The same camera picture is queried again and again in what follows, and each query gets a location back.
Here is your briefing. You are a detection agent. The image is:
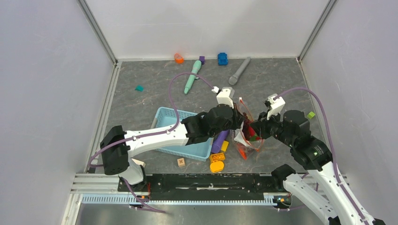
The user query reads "small purple block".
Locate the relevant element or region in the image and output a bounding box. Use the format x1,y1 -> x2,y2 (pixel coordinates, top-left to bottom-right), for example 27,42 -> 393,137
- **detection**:
199,56 -> 206,65

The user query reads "mint green toy pen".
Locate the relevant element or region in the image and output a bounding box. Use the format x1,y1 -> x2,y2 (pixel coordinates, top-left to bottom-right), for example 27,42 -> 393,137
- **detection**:
184,60 -> 202,95

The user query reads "green small cube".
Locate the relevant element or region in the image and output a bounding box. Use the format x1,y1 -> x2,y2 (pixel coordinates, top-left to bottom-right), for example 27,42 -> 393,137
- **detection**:
307,111 -> 316,119

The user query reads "yellow oval toy block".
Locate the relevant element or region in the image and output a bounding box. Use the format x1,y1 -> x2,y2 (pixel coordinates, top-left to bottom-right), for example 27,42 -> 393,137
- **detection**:
209,161 -> 224,173

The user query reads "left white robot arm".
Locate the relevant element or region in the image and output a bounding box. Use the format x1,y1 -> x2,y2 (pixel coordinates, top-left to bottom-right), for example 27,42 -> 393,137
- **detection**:
99,104 -> 245,191

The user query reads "yellow flat brick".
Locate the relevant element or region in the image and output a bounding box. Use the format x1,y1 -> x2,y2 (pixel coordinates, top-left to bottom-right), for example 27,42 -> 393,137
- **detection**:
220,141 -> 229,152

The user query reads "light blue plastic basket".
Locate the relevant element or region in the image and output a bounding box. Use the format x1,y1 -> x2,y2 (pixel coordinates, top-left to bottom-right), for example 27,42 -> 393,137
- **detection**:
151,107 -> 214,162

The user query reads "grey toy microphone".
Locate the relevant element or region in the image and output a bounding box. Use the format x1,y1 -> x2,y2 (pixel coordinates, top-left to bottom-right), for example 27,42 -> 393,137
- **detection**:
228,57 -> 251,85

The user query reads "blue toy car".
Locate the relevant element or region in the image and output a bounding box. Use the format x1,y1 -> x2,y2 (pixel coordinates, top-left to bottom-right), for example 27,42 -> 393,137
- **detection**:
217,52 -> 229,66

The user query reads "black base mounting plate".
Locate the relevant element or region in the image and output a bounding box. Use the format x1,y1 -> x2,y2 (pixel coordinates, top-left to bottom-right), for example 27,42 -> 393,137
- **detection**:
131,173 -> 285,200

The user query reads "clear orange zip bag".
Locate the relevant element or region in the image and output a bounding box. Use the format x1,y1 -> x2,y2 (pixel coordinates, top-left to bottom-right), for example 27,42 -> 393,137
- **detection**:
230,97 -> 264,160

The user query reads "wooden cube with X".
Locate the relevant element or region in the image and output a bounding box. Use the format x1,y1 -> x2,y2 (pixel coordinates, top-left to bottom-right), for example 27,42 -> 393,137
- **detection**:
177,158 -> 185,167

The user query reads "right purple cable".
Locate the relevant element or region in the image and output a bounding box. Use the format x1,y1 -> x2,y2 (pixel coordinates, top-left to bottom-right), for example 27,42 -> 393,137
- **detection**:
273,87 -> 371,225

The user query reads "orange lego brick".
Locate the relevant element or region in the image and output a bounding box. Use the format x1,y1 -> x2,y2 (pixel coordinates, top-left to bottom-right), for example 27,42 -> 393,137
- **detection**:
209,152 -> 225,163

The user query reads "purple toy cylinder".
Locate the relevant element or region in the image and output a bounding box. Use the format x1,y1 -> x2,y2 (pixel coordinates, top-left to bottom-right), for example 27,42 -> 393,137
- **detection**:
211,130 -> 230,154

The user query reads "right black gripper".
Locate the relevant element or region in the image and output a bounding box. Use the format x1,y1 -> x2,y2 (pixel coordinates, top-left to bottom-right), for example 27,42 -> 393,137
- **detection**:
248,108 -> 295,147

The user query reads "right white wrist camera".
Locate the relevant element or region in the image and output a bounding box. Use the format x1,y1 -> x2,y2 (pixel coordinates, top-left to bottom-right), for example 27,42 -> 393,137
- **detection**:
264,94 -> 285,120

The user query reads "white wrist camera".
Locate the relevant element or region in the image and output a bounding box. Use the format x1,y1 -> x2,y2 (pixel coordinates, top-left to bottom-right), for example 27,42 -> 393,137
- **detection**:
212,86 -> 235,108
264,94 -> 285,120

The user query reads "light blue cable comb rail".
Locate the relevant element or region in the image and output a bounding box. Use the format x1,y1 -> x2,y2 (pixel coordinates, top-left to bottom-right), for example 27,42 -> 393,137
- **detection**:
81,194 -> 277,206

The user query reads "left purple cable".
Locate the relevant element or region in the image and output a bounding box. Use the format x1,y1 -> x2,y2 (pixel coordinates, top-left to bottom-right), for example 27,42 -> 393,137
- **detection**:
87,72 -> 220,168

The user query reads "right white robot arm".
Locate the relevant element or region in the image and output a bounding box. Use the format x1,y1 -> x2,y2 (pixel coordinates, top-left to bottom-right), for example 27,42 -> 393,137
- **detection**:
249,110 -> 385,225

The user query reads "purple cable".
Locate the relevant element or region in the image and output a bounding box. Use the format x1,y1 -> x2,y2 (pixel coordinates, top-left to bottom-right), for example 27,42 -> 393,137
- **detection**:
87,72 -> 220,168
273,87 -> 371,225

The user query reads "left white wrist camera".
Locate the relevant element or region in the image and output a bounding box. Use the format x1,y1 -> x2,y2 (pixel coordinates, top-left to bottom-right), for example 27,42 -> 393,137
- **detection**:
212,86 -> 235,108

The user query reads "red toy chili pepper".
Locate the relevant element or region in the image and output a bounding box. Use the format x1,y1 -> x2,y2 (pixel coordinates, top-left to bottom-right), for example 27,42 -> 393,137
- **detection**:
242,121 -> 256,141

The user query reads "teal small block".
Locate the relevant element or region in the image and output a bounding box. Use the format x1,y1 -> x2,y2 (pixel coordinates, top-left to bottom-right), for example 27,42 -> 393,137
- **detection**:
135,85 -> 144,92

